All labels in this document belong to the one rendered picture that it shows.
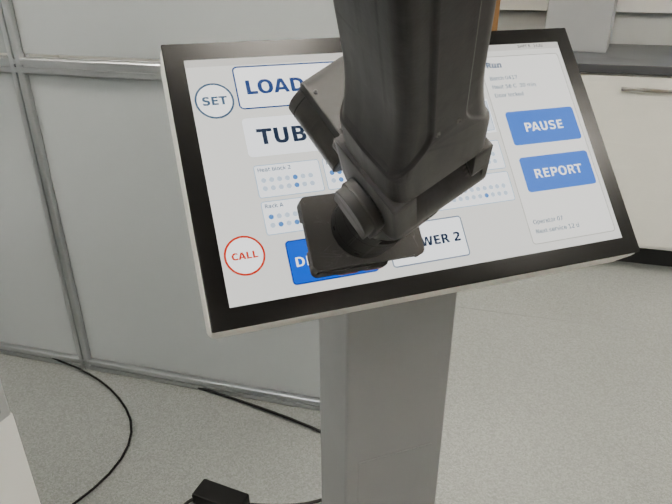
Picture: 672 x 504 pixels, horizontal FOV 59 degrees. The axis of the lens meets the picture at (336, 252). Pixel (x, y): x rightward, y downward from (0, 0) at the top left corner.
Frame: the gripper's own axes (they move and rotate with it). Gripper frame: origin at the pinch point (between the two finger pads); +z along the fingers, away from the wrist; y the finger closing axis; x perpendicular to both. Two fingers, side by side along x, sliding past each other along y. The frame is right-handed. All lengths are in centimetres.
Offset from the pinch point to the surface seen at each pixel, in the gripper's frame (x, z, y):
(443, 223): -1.7, 2.1, -13.6
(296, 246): -1.6, 2.0, 3.4
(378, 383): 14.3, 23.4, -9.3
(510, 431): 40, 112, -77
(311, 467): 36, 117, -16
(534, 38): -24.1, 2.5, -33.2
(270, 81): -20.3, 2.2, 2.4
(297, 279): 1.8, 1.9, 4.0
